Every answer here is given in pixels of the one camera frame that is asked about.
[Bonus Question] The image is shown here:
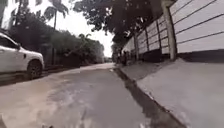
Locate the white slatted wall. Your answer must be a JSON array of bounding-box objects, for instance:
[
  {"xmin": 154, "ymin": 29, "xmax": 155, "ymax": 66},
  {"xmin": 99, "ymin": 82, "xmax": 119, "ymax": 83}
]
[{"xmin": 120, "ymin": 0, "xmax": 224, "ymax": 63}]

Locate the dark roadside gutter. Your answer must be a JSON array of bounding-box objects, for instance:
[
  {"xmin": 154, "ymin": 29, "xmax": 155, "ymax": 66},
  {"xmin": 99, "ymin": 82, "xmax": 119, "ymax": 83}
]
[{"xmin": 113, "ymin": 67, "xmax": 186, "ymax": 128}]

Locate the large overhanging tree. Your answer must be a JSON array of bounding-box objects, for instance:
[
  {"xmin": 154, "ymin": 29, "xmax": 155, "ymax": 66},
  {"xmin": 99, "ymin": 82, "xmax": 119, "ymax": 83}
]
[{"xmin": 70, "ymin": 0, "xmax": 163, "ymax": 51}]

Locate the row of trees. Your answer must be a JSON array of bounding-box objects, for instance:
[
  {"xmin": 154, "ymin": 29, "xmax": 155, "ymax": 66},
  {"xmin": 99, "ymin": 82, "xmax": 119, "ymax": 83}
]
[{"xmin": 7, "ymin": 0, "xmax": 106, "ymax": 69}]

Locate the white car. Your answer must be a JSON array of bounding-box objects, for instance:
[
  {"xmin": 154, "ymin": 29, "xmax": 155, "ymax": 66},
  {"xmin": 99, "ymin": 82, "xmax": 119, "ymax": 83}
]
[{"xmin": 0, "ymin": 32, "xmax": 46, "ymax": 80}]

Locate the grey concrete pavement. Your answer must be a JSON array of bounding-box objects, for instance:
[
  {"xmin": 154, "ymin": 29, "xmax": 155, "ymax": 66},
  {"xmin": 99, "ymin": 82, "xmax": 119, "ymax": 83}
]
[{"xmin": 118, "ymin": 58, "xmax": 224, "ymax": 128}]

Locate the grey concrete road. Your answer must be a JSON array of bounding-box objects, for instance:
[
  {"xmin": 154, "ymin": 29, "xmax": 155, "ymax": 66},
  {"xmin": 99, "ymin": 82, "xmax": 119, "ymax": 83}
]
[{"xmin": 0, "ymin": 62, "xmax": 186, "ymax": 128}]

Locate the palm tree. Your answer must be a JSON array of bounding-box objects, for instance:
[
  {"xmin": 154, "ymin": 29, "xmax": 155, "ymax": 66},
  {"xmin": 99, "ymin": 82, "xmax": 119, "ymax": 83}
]
[{"xmin": 43, "ymin": 0, "xmax": 70, "ymax": 66}]

